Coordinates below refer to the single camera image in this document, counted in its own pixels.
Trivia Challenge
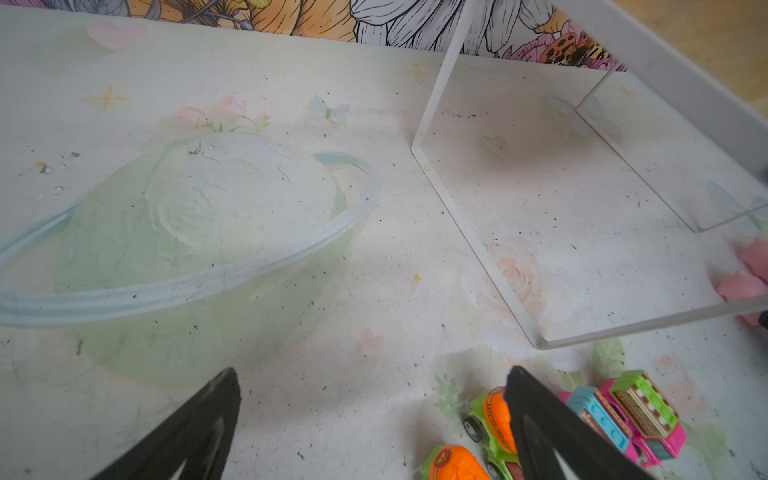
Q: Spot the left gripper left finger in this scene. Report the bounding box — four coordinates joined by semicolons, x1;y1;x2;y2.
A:
94;367;241;479

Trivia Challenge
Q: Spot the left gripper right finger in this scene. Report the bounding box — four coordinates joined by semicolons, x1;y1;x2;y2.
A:
505;366;651;480

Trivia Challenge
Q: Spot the two-tier bamboo shelf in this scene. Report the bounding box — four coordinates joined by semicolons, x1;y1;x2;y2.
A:
414;1;767;358

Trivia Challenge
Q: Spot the blue pink toy bus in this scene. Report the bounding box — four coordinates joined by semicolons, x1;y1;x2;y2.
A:
558;386;653;469

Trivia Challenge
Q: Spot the orange green toy truck right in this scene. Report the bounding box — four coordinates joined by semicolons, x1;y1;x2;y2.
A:
462;386;525;480

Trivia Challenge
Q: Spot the orange green toy truck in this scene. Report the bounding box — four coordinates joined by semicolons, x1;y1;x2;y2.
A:
420;445;490;480
462;386;525;480

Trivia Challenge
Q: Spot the green pink toy bus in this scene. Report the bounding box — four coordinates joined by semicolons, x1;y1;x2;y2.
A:
599;370;687;469

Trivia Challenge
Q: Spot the orange green toy truck left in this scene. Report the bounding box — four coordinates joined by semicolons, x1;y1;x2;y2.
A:
420;445;490;480

